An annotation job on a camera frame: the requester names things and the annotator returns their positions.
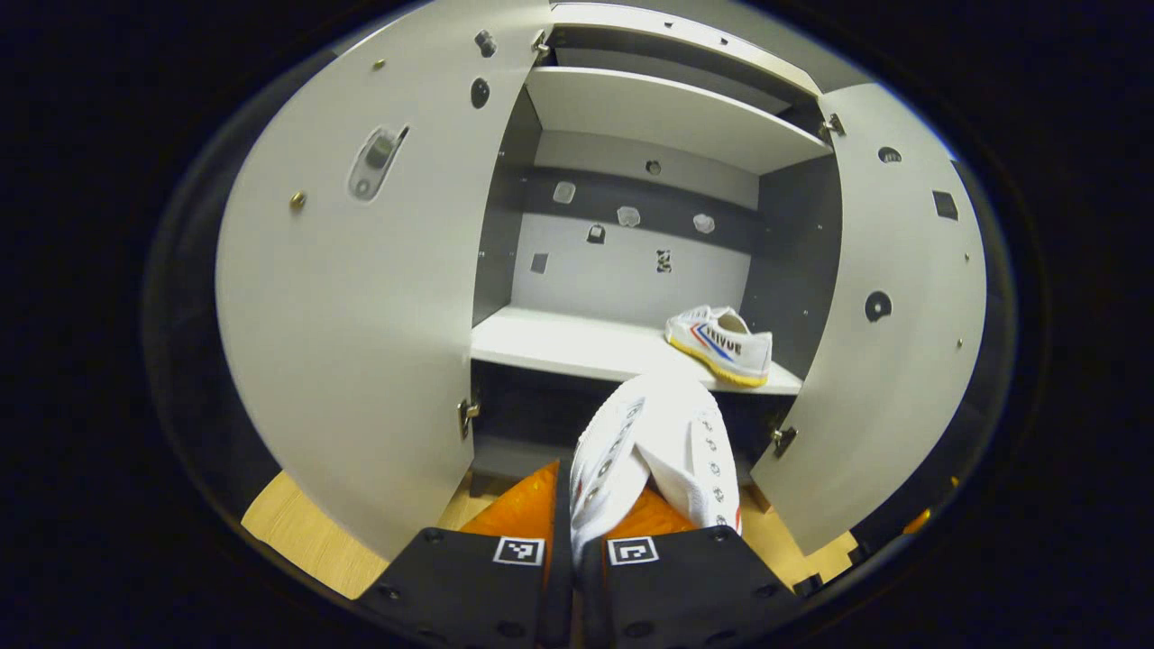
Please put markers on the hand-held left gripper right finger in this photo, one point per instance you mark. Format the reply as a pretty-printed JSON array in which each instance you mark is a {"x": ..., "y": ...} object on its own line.
[{"x": 685, "y": 586}]

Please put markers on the white shoe cabinet door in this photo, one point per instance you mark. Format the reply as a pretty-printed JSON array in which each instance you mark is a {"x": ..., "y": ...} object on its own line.
[
  {"x": 361, "y": 315},
  {"x": 902, "y": 361}
]

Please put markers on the white cabinet drawer front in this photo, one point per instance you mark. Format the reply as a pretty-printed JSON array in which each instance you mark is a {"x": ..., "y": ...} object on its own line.
[{"x": 631, "y": 25}]

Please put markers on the white cabinet shelf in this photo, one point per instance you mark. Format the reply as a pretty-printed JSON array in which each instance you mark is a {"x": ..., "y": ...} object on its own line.
[
  {"x": 559, "y": 342},
  {"x": 667, "y": 117}
]

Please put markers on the white canvas shoe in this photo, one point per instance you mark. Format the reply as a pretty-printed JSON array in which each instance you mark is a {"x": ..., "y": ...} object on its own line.
[
  {"x": 658, "y": 433},
  {"x": 730, "y": 347}
]

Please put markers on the black backdrop cloth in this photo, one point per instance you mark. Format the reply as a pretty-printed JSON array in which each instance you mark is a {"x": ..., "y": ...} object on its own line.
[
  {"x": 180, "y": 379},
  {"x": 996, "y": 361}
]

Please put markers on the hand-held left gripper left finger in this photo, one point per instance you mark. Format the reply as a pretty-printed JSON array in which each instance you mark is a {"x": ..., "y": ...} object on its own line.
[{"x": 561, "y": 595}]

